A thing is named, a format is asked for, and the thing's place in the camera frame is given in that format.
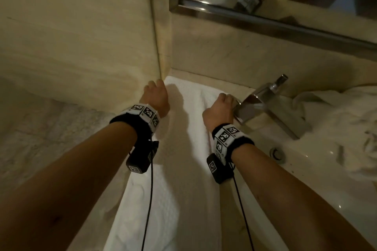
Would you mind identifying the black camera cable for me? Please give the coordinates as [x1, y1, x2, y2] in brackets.
[141, 165, 154, 251]
[232, 176, 255, 251]

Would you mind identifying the chrome sink drain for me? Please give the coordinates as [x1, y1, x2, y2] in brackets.
[269, 147, 286, 162]

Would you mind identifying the white sink basin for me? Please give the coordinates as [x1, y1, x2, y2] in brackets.
[232, 124, 377, 251]

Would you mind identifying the white waffle towel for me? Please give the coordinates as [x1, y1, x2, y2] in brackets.
[103, 76, 236, 251]

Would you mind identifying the person's left forearm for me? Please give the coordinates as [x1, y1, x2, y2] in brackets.
[0, 121, 138, 251]

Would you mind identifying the marker wrist band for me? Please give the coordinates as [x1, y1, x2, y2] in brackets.
[211, 124, 255, 166]
[109, 103, 161, 140]

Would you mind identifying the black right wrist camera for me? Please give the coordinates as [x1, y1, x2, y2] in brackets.
[206, 153, 235, 185]

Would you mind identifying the beige marble countertop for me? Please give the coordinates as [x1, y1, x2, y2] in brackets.
[165, 67, 377, 251]

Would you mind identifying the right marker wrist band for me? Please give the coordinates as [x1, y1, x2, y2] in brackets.
[211, 124, 255, 166]

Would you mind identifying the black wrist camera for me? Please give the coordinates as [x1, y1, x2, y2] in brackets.
[126, 139, 159, 174]
[206, 153, 235, 185]

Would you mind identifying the black right camera cable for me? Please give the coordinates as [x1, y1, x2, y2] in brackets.
[232, 176, 255, 251]

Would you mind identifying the black left camera cable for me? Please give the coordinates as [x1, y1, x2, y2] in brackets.
[141, 165, 154, 251]

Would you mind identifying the large white towel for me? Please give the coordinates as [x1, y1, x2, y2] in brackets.
[291, 84, 377, 182]

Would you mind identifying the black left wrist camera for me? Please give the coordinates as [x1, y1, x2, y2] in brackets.
[126, 139, 159, 174]

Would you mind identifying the chrome faucet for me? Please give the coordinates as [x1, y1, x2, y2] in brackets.
[232, 74, 313, 140]

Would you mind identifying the left marker wrist band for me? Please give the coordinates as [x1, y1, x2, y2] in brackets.
[109, 103, 161, 140]

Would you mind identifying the person's left hand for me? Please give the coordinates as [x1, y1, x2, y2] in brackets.
[139, 79, 171, 119]

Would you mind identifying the person's right hand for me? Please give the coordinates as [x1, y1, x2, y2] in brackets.
[202, 93, 238, 132]

